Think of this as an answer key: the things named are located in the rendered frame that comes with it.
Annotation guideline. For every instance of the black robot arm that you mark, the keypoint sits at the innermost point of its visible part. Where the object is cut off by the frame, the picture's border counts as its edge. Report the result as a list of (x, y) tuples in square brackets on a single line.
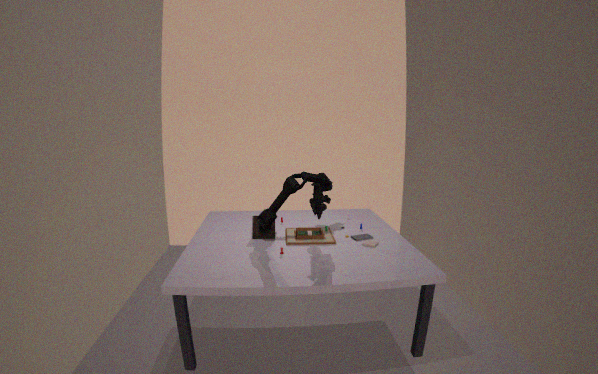
[(320, 181)]

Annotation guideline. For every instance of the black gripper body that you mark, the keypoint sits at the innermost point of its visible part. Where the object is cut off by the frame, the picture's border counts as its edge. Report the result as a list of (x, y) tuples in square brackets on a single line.
[(317, 199)]

